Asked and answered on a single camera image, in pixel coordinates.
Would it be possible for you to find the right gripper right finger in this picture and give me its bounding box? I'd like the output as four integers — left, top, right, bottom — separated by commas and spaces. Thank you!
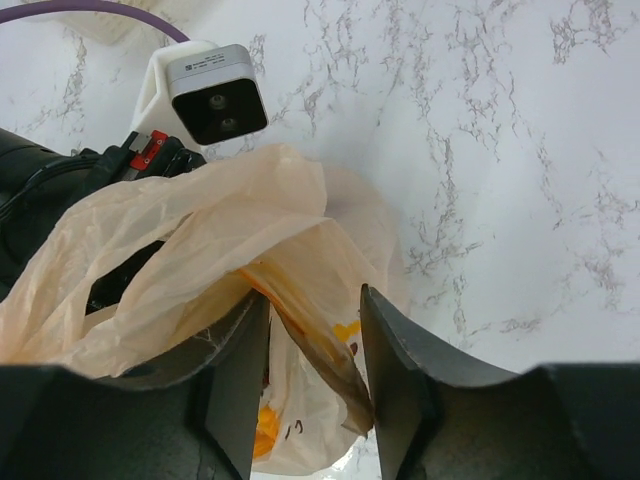
360, 286, 639, 479

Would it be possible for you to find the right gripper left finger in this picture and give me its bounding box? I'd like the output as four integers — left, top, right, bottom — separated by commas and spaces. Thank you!
1, 293, 269, 479

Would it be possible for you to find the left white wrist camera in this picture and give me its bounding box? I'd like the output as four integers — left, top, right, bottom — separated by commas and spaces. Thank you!
130, 41, 268, 149

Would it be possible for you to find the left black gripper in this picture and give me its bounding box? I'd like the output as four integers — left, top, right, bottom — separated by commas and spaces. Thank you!
84, 129, 209, 314

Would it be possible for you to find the peach banana-print plastic bag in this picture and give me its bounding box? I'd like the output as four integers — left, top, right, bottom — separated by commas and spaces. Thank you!
1, 145, 409, 475

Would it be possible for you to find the white plastic fruit basket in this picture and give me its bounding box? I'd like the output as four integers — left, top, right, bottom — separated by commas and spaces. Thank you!
53, 11, 138, 45

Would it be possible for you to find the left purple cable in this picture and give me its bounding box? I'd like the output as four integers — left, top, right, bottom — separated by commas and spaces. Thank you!
0, 0, 192, 46

